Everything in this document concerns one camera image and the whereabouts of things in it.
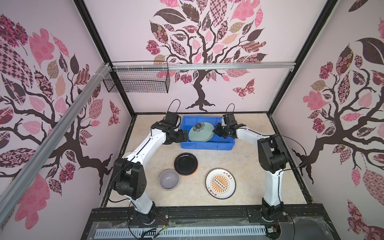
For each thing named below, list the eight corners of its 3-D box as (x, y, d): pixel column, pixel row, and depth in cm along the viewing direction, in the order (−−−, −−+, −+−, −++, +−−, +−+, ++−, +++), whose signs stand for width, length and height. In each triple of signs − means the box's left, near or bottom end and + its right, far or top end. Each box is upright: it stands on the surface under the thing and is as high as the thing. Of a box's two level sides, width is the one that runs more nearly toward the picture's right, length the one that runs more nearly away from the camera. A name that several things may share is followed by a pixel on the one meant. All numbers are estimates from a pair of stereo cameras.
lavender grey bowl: (159, 191, 83) (157, 188, 79) (162, 173, 90) (160, 169, 86) (178, 191, 83) (177, 188, 79) (180, 173, 90) (179, 169, 86)
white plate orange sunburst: (205, 199, 81) (206, 198, 79) (204, 169, 92) (204, 167, 90) (237, 199, 81) (238, 198, 79) (232, 169, 92) (233, 167, 90)
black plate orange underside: (173, 175, 89) (172, 173, 87) (175, 154, 99) (175, 152, 96) (198, 175, 89) (198, 173, 87) (198, 154, 99) (198, 152, 96)
